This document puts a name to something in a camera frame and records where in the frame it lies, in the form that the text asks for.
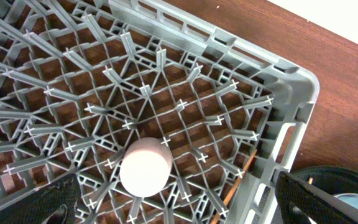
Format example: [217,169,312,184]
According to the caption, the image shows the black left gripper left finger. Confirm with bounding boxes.
[0,174,80,224]

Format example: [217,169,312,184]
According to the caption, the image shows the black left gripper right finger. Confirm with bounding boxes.
[275,171,358,224]

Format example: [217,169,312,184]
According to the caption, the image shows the pink cup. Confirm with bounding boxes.
[119,138,173,198]

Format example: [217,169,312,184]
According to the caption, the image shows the grey dishwasher rack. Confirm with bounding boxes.
[0,0,319,223]

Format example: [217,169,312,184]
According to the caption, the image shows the round black tray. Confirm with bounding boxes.
[291,166,358,195]

